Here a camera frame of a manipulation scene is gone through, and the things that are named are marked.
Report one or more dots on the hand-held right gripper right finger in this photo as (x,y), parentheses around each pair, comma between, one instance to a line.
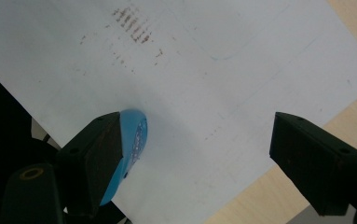
(313,161)

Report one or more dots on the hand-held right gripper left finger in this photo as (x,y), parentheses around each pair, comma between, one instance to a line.
(86,161)

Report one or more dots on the blue detergent bottle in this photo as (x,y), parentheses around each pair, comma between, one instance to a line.
(134,127)

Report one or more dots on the white paper sheet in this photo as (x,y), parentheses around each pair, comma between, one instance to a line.
(198,87)

